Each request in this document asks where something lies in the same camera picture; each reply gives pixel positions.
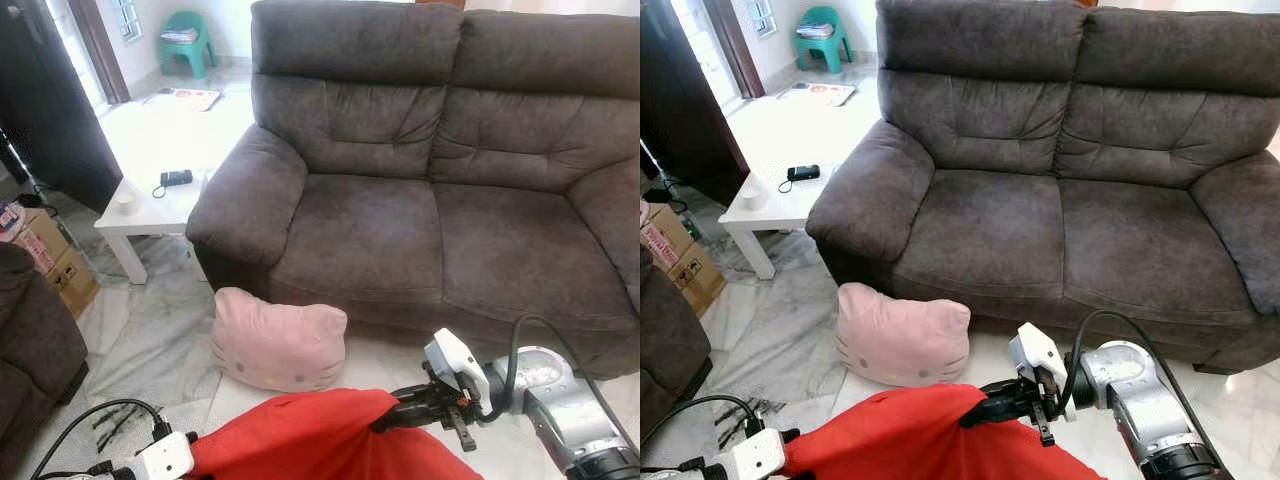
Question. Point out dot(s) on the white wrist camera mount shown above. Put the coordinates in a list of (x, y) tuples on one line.
[(165, 457), (458, 365), (1040, 358), (750, 460)]

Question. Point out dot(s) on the white paper cup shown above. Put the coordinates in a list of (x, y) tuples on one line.
[(752, 193), (125, 198)]

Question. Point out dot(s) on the red pillow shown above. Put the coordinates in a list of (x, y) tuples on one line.
[(320, 440), (920, 440)]

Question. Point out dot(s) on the cardboard box with red tape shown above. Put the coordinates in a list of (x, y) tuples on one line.
[(30, 238), (662, 238)]

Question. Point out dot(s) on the dark wooden door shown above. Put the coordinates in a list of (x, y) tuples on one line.
[(685, 90), (50, 90)]

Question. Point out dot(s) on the magazine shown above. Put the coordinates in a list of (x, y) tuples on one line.
[(185, 98), (818, 94)]

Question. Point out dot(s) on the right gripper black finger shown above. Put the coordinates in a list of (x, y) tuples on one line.
[(405, 408), (990, 404)]

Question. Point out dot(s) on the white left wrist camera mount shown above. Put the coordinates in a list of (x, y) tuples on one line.
[(750, 460), (165, 457)]

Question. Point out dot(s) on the green plastic chair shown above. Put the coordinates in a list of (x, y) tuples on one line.
[(190, 50), (825, 45)]

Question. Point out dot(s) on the dark brown two-seat sofa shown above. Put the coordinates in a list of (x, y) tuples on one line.
[(440, 180), (1060, 180)]

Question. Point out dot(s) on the cardboard box with handling symbols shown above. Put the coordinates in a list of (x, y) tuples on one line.
[(700, 278), (72, 282)]

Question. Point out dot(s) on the black light stand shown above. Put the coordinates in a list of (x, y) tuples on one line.
[(660, 185), (20, 170)]

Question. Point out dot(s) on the pink cat face pillow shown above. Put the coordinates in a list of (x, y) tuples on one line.
[(280, 340), (900, 335)]

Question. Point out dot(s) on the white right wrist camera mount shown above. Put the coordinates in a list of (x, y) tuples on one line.
[(458, 365), (1040, 358)]

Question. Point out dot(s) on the white side table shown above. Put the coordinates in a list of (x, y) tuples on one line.
[(170, 140), (790, 135)]

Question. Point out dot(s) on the grey fabric sofa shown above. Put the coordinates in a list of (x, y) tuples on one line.
[(670, 340), (35, 350)]

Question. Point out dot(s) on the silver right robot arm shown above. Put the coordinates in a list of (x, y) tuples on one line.
[(1140, 395), (560, 400)]

